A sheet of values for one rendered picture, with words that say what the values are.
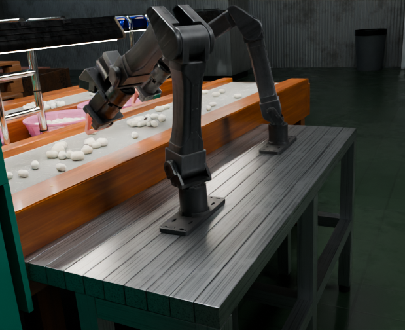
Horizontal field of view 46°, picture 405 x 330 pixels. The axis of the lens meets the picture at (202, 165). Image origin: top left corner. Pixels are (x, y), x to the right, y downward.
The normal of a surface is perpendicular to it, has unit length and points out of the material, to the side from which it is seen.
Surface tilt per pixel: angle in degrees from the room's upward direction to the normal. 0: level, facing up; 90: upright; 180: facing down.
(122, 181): 90
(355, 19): 90
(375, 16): 90
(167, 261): 0
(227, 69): 90
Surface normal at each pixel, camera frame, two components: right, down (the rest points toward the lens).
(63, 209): 0.87, 0.10
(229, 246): -0.07, -0.95
